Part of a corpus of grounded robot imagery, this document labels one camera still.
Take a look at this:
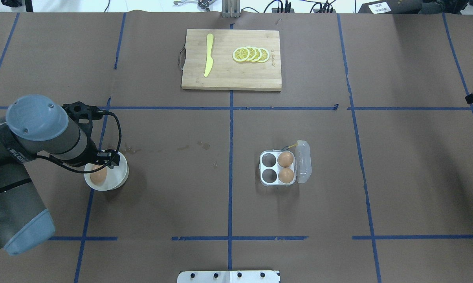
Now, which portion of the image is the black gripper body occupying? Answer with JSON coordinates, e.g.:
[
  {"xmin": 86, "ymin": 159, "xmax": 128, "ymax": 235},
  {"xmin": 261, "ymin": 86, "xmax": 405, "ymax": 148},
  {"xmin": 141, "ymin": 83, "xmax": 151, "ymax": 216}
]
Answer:
[{"xmin": 79, "ymin": 141, "xmax": 100, "ymax": 167}]

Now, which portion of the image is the brown egg from bowl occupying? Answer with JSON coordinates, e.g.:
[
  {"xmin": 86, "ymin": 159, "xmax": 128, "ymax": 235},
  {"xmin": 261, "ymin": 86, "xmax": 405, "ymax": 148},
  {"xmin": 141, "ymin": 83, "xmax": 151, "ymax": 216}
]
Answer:
[{"xmin": 90, "ymin": 166, "xmax": 108, "ymax": 185}]

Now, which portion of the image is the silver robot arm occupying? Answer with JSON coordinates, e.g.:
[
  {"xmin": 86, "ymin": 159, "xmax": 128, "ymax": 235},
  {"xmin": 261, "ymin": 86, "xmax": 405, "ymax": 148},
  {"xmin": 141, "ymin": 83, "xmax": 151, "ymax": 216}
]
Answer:
[{"xmin": 0, "ymin": 94, "xmax": 122, "ymax": 256}]

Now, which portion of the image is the dark brown box device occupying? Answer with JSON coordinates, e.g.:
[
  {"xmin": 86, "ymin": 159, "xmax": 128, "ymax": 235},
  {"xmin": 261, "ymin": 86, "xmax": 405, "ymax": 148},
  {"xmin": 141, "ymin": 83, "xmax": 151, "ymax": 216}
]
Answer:
[{"xmin": 357, "ymin": 0, "xmax": 423, "ymax": 14}]

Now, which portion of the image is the clear plastic egg box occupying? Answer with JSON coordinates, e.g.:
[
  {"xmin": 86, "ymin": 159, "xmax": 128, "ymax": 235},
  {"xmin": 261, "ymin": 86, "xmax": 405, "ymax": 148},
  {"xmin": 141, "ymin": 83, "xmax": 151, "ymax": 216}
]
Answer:
[{"xmin": 259, "ymin": 140, "xmax": 312, "ymax": 187}]

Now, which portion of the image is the brown egg in box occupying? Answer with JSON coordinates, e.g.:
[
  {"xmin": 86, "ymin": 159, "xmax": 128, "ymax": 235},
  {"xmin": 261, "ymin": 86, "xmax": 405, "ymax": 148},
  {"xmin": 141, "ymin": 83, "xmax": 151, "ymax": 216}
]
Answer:
[
  {"xmin": 277, "ymin": 151, "xmax": 294, "ymax": 168},
  {"xmin": 278, "ymin": 168, "xmax": 295, "ymax": 184}
]

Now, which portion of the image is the cream white bowl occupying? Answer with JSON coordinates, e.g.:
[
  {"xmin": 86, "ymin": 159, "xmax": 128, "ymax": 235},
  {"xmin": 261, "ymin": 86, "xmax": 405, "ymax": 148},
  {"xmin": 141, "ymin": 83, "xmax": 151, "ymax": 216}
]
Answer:
[{"xmin": 84, "ymin": 152, "xmax": 130, "ymax": 191}]

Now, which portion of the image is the yellow plastic knife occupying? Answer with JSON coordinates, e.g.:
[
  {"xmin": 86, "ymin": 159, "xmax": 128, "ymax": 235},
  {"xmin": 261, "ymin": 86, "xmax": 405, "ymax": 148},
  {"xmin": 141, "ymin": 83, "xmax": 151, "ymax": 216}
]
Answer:
[{"xmin": 203, "ymin": 33, "xmax": 215, "ymax": 77}]

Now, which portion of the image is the bamboo cutting board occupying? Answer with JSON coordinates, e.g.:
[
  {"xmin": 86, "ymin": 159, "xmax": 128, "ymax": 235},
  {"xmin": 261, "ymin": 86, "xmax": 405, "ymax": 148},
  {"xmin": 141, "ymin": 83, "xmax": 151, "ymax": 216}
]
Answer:
[{"xmin": 181, "ymin": 29, "xmax": 282, "ymax": 92}]

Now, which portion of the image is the front yellow lemon slice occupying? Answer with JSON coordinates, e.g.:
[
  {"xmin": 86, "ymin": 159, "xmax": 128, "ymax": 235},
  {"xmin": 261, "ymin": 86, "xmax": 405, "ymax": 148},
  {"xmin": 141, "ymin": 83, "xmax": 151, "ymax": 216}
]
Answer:
[{"xmin": 232, "ymin": 47, "xmax": 251, "ymax": 62}]

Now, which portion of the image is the yellow lemon slice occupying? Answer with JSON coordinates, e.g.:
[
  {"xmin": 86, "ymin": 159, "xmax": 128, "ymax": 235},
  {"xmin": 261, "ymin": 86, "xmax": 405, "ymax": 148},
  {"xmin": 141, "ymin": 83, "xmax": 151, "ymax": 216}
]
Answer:
[
  {"xmin": 232, "ymin": 47, "xmax": 251, "ymax": 62},
  {"xmin": 251, "ymin": 47, "xmax": 262, "ymax": 62},
  {"xmin": 245, "ymin": 46, "xmax": 258, "ymax": 61},
  {"xmin": 257, "ymin": 48, "xmax": 270, "ymax": 63}
]

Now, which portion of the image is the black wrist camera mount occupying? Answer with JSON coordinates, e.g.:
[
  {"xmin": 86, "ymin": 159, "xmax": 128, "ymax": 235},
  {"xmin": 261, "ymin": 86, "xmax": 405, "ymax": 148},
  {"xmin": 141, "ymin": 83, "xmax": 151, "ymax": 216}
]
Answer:
[{"xmin": 62, "ymin": 101, "xmax": 105, "ymax": 138}]

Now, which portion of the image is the white camera stand pillar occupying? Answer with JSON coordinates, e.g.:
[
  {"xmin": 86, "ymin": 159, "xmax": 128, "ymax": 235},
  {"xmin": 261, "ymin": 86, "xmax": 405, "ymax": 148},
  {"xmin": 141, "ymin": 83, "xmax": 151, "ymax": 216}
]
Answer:
[{"xmin": 177, "ymin": 270, "xmax": 281, "ymax": 283}]

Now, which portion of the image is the aluminium frame post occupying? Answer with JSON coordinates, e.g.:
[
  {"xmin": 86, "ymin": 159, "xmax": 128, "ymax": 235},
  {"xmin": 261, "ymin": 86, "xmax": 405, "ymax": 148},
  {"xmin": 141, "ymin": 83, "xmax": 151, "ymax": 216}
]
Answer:
[{"xmin": 222, "ymin": 0, "xmax": 241, "ymax": 18}]

